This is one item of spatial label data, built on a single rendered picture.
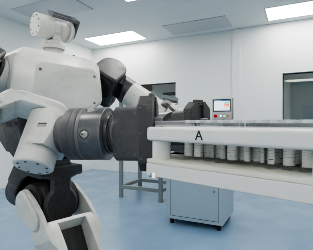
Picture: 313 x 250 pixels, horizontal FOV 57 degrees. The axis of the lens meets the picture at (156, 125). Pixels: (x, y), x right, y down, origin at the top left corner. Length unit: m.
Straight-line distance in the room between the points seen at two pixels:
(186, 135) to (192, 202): 2.80
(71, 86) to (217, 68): 5.17
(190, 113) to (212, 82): 5.32
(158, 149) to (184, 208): 2.81
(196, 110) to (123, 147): 0.18
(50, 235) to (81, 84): 0.41
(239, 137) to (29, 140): 0.33
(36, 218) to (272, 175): 0.65
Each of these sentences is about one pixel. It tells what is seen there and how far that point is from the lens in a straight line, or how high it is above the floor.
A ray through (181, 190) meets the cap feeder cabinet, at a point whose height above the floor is 0.38.
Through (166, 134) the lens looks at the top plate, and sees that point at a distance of 0.39.
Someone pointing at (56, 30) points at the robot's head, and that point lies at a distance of 0.92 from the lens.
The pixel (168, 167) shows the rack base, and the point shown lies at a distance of 0.39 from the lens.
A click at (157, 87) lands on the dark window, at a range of 6.41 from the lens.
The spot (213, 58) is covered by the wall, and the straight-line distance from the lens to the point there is 5.95.
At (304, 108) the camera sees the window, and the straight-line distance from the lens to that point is 5.72.
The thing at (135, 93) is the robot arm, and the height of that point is 1.19.
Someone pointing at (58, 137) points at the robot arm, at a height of 1.06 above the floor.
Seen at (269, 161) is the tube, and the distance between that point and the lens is 0.36.
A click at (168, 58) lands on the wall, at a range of 6.29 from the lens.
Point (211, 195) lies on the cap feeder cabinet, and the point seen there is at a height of 0.36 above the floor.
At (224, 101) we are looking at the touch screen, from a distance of 3.36.
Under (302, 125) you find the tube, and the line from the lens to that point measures 0.34.
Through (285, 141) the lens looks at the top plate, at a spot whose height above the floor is 1.07.
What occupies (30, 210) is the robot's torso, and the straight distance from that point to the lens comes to 0.86.
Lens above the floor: 1.09
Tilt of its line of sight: level
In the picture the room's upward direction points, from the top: straight up
